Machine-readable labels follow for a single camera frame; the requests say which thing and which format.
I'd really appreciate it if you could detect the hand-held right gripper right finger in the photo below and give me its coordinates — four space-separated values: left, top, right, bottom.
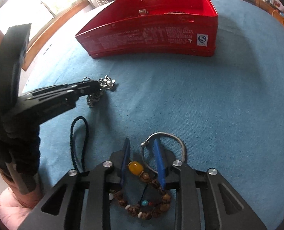
153 139 268 230

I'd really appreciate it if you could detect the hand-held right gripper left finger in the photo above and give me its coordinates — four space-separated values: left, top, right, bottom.
17 138 131 230

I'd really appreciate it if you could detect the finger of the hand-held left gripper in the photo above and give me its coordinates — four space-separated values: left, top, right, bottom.
25 80 100 96
19 87 103 125

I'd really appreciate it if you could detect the wooden bead bracelet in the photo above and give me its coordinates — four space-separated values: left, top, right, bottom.
107 161 172 219

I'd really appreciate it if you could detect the silver chain necklace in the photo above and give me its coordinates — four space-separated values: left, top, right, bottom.
83 75 118 109

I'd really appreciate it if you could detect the silver bangle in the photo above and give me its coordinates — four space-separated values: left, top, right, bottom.
140 132 187 173

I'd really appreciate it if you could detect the red tin box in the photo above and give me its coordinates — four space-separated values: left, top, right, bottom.
74 0 219 59

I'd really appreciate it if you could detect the person's left forearm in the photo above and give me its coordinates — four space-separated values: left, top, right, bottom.
0 164 43 209

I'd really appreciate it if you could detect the person's left hand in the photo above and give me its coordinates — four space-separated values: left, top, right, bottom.
0 122 40 176

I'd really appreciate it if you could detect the large side window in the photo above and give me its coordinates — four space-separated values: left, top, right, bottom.
0 0 90 72

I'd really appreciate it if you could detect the pink clothing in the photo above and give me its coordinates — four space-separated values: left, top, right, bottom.
0 187 34 223

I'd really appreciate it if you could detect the wooden desk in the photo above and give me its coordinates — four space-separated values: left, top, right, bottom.
254 0 284 34

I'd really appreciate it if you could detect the black cord necklace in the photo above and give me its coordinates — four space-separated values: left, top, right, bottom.
70 116 89 173

